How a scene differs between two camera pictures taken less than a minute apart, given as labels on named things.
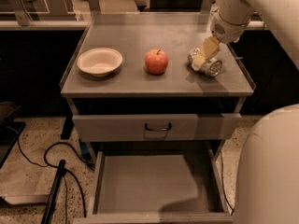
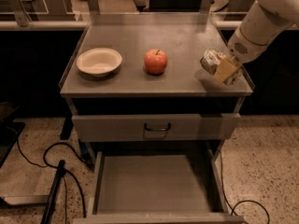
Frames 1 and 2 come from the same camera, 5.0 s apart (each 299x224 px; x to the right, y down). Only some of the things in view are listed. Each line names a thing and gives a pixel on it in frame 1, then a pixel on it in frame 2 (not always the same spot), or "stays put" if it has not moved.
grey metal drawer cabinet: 156,95 stays put
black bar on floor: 49,204 stays put
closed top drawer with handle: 156,127 stays put
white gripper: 224,32 → 245,49
